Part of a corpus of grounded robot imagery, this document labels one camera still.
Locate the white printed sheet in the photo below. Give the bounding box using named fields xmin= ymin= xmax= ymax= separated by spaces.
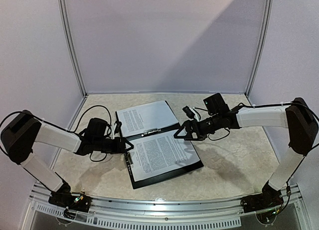
xmin=116 ymin=101 xmax=179 ymax=137

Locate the black clip folder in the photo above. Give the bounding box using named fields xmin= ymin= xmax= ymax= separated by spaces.
xmin=116 ymin=101 xmax=203 ymax=189

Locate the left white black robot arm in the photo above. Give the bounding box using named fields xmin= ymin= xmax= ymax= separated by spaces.
xmin=0 ymin=110 xmax=134 ymax=207

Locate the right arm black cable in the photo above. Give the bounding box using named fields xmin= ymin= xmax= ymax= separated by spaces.
xmin=194 ymin=101 xmax=319 ymax=216

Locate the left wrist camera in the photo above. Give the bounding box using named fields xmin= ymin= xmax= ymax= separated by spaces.
xmin=111 ymin=120 xmax=122 ymax=139

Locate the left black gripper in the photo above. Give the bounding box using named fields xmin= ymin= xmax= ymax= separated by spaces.
xmin=93 ymin=137 xmax=134 ymax=154

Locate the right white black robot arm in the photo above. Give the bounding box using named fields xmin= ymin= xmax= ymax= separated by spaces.
xmin=174 ymin=93 xmax=319 ymax=208

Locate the perforated white cable tray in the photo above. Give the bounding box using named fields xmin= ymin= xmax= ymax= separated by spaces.
xmin=30 ymin=203 xmax=242 ymax=230

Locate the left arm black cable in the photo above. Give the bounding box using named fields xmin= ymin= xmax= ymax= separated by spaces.
xmin=0 ymin=105 xmax=113 ymax=163

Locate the aluminium front rail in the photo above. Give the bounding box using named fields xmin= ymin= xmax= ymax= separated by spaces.
xmin=28 ymin=184 xmax=304 ymax=217

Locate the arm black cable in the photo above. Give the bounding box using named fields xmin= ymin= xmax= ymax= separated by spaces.
xmin=0 ymin=105 xmax=113 ymax=163
xmin=194 ymin=101 xmax=319 ymax=216

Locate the aluminium frame post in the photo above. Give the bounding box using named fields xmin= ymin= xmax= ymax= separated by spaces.
xmin=58 ymin=0 xmax=87 ymax=98
xmin=245 ymin=0 xmax=273 ymax=98

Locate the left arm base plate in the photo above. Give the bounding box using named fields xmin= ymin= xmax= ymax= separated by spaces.
xmin=48 ymin=191 xmax=92 ymax=213

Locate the right aluminium frame post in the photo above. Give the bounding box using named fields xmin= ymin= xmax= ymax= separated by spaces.
xmin=245 ymin=0 xmax=273 ymax=98

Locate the left aluminium frame post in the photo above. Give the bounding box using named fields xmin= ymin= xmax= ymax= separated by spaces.
xmin=58 ymin=0 xmax=87 ymax=98

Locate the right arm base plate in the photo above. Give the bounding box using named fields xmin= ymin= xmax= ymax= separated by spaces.
xmin=240 ymin=194 xmax=284 ymax=213

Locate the white paper stack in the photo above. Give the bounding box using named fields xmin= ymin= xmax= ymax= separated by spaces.
xmin=128 ymin=131 xmax=203 ymax=188

